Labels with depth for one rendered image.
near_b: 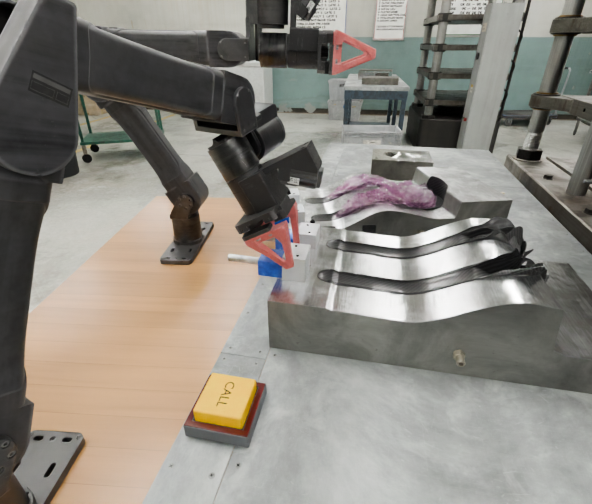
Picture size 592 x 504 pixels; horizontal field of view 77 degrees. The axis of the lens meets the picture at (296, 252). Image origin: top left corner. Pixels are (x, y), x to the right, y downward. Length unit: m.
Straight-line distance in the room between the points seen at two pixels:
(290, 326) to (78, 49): 0.41
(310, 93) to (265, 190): 7.27
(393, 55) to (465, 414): 7.33
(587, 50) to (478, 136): 3.89
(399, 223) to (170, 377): 0.56
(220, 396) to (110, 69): 0.36
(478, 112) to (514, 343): 4.38
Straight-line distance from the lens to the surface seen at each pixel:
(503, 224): 0.72
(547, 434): 0.58
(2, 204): 0.35
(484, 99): 4.85
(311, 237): 0.66
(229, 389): 0.50
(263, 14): 0.75
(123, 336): 0.68
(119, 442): 0.54
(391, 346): 0.56
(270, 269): 0.58
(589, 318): 0.70
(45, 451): 0.56
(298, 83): 7.78
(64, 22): 0.35
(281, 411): 0.52
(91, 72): 0.37
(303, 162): 0.50
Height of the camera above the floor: 1.21
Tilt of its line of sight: 29 degrees down
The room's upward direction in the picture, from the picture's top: straight up
